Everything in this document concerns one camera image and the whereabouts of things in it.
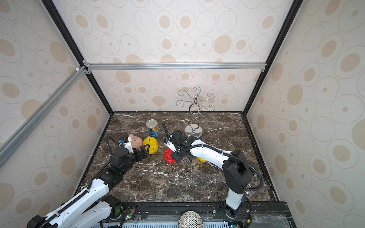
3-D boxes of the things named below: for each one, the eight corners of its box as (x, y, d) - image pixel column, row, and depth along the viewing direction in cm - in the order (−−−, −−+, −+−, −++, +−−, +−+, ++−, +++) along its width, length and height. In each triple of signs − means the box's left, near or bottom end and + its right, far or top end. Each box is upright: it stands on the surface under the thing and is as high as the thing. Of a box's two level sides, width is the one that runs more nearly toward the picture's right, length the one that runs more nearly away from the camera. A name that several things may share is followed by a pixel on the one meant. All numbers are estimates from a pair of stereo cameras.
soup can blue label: (148, 137, 106) (144, 128, 98) (150, 128, 112) (147, 118, 103) (159, 137, 106) (157, 128, 98) (160, 128, 112) (158, 119, 103)
